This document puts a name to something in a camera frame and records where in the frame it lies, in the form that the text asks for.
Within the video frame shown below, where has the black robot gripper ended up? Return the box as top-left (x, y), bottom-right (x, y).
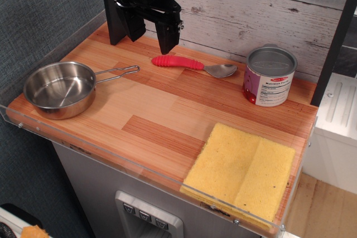
top-left (114, 0), bottom-right (184, 55)

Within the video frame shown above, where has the toy tin can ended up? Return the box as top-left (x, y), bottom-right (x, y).
top-left (242, 43), bottom-right (297, 107)

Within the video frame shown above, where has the stainless steel pot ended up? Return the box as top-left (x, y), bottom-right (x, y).
top-left (23, 61), bottom-right (140, 120)

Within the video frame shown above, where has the grey toy fridge cabinet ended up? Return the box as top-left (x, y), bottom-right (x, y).
top-left (51, 140), bottom-right (263, 238)

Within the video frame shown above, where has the yellow folded cloth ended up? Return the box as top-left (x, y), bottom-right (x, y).
top-left (180, 123), bottom-right (296, 230)

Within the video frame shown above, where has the silver dispenser button panel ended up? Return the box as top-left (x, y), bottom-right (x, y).
top-left (115, 191), bottom-right (184, 237)

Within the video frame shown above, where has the white toy sink unit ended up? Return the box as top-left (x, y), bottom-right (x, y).
top-left (302, 73), bottom-right (356, 193)

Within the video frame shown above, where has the orange cloth bottom corner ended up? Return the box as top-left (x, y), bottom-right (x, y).
top-left (20, 225), bottom-right (50, 238)

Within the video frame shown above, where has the black vertical post left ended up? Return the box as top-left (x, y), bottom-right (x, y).
top-left (104, 0), bottom-right (126, 45)

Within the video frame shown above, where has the black vertical post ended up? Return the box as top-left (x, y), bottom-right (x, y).
top-left (310, 0), bottom-right (356, 107)
top-left (104, 0), bottom-right (126, 45)

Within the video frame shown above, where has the red handled metal spoon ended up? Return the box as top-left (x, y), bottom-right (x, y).
top-left (151, 55), bottom-right (238, 78)

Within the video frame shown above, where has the clear acrylic guard rail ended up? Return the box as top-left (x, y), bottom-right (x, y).
top-left (0, 103), bottom-right (319, 236)

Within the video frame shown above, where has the black vertical post right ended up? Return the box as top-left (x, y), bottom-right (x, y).
top-left (310, 0), bottom-right (356, 107)

